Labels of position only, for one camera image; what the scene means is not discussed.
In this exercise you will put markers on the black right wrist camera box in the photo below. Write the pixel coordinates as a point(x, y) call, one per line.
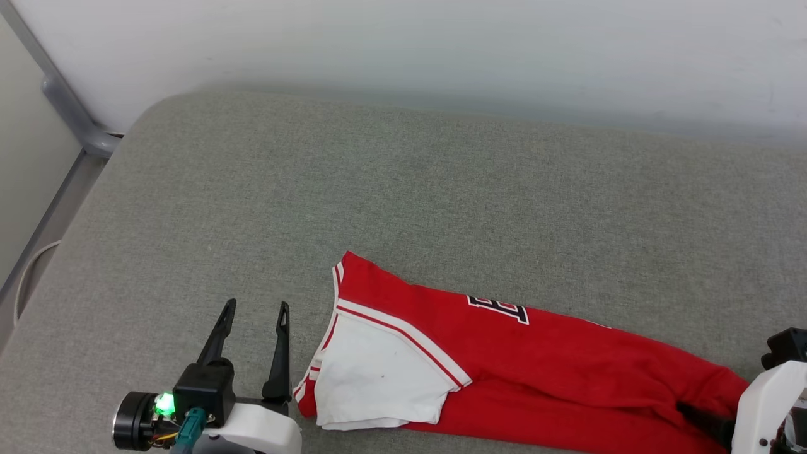
point(788, 347)

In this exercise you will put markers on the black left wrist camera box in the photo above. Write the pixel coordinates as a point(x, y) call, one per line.
point(205, 388)

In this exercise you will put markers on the black cylinder with green light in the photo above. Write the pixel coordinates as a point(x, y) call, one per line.
point(129, 422)

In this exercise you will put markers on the grey metal pipe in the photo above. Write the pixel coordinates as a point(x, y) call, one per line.
point(69, 107)

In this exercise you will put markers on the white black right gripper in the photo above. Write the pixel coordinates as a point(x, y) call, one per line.
point(769, 410)

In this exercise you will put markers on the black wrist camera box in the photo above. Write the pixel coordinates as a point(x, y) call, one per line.
point(205, 388)
point(788, 347)

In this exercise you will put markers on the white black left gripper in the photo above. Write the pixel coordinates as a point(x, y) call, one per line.
point(258, 432)

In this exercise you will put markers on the red white sports jersey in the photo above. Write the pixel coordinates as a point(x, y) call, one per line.
point(536, 366)

